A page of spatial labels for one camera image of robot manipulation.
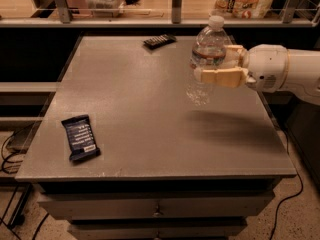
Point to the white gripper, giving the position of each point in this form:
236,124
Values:
266,65

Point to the clear plastic water bottle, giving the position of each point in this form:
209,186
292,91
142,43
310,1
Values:
209,49

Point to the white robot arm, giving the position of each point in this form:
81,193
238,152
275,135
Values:
303,76

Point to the colourful snack bag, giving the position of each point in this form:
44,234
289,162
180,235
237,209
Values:
243,9

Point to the black remote control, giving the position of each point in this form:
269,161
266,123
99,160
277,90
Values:
159,41

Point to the grey drawer cabinet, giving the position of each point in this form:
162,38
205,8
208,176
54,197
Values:
167,169

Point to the clear plastic container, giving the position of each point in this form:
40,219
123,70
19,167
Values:
104,8

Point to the dark blue snack bar wrapper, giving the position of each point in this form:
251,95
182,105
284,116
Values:
80,138

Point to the grey box on floor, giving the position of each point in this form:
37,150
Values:
21,140

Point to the grey metal railing frame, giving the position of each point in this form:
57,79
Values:
152,13

